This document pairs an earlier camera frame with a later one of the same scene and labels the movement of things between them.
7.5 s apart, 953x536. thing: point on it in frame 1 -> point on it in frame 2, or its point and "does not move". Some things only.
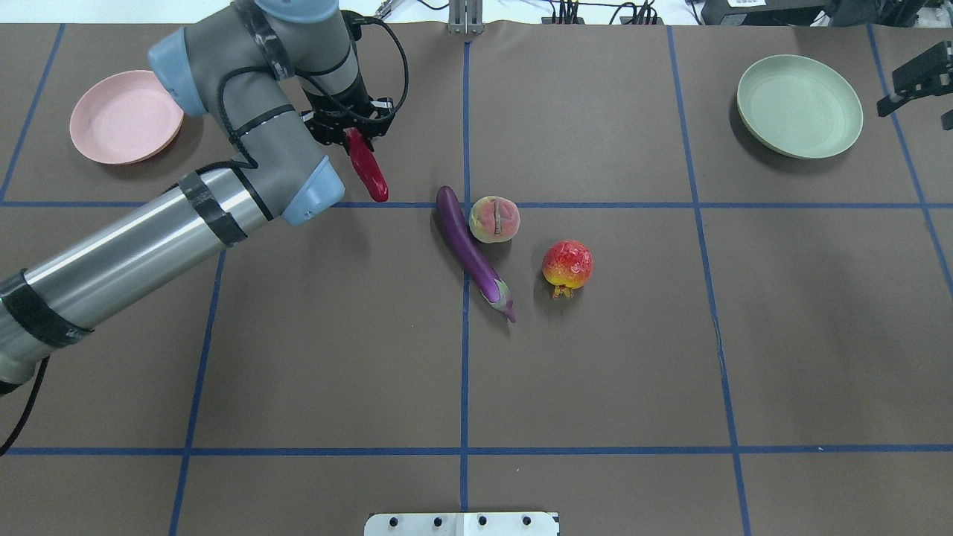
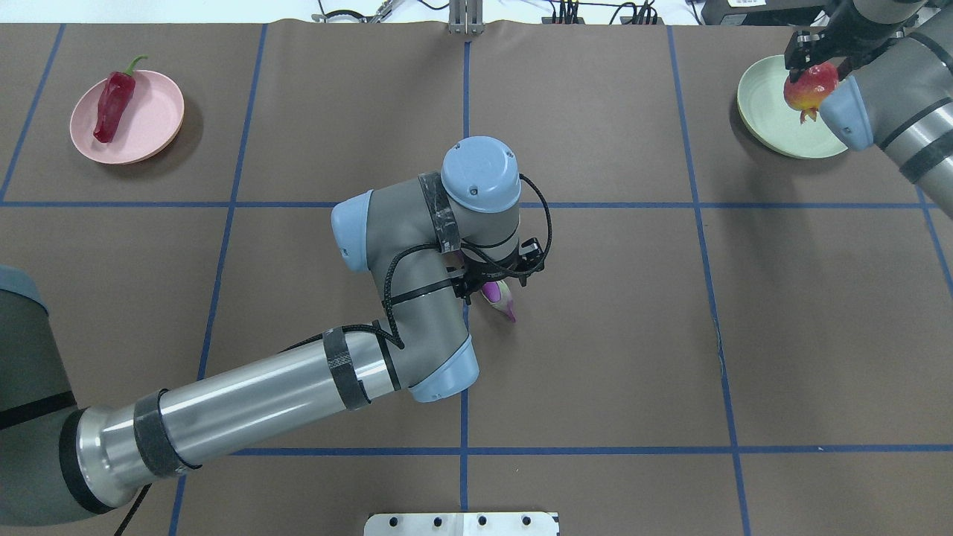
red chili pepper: x=363 y=161 -> x=115 y=101
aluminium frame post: x=465 y=17 does not move
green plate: x=798 y=107 does not move
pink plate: x=126 y=117 does not move
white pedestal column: x=461 y=524 does not move
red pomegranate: x=566 y=265 -> x=814 y=84
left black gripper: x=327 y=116 -> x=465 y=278
